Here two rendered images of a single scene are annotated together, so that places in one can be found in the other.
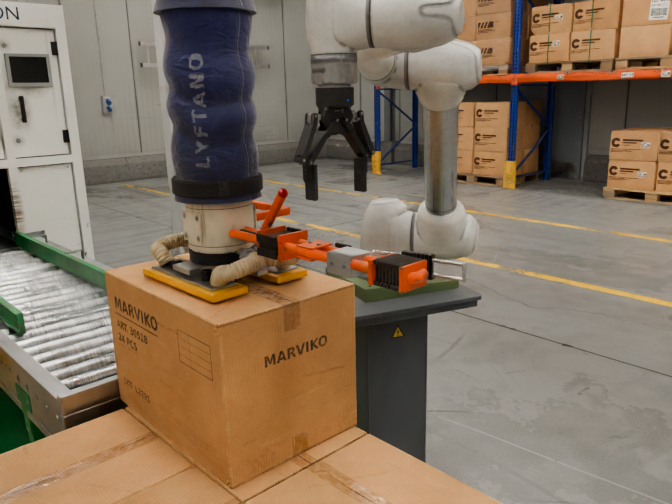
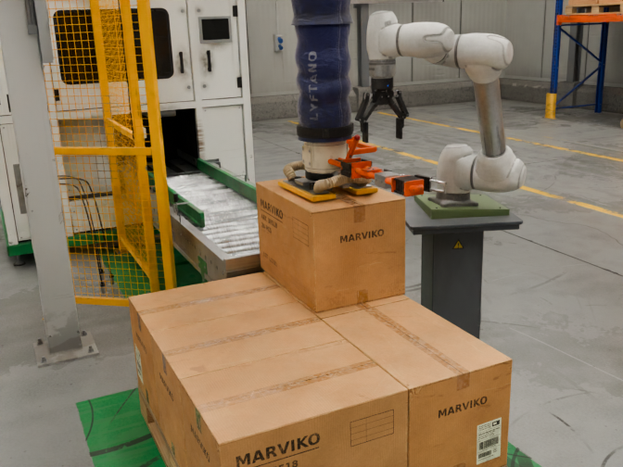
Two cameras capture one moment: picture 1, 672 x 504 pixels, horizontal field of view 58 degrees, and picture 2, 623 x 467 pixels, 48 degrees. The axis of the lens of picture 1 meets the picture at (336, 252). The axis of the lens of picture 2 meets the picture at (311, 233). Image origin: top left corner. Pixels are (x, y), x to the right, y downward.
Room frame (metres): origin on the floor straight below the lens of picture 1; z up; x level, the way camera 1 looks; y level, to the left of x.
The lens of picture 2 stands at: (-1.12, -0.50, 1.60)
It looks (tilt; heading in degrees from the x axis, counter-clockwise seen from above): 17 degrees down; 18
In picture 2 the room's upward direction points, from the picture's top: 2 degrees counter-clockwise
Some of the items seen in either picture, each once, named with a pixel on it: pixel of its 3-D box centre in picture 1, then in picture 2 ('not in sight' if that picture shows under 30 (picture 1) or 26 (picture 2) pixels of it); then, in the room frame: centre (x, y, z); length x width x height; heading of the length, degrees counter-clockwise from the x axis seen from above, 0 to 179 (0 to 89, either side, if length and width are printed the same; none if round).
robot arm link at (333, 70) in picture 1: (334, 71); (382, 69); (1.23, -0.01, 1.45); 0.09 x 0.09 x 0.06
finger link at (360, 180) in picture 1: (360, 174); (399, 128); (1.28, -0.05, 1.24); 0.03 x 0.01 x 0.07; 43
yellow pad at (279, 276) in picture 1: (253, 259); (346, 180); (1.61, 0.23, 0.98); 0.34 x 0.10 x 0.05; 44
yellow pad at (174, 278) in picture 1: (192, 274); (305, 185); (1.48, 0.36, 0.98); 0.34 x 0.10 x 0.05; 44
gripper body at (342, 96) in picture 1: (335, 110); (382, 91); (1.23, -0.01, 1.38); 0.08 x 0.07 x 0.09; 133
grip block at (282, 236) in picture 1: (282, 242); (356, 168); (1.36, 0.12, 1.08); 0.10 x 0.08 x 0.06; 134
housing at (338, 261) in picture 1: (348, 261); (387, 180); (1.21, -0.03, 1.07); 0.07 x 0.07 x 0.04; 44
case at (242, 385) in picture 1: (228, 346); (326, 235); (1.56, 0.30, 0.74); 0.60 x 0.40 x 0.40; 42
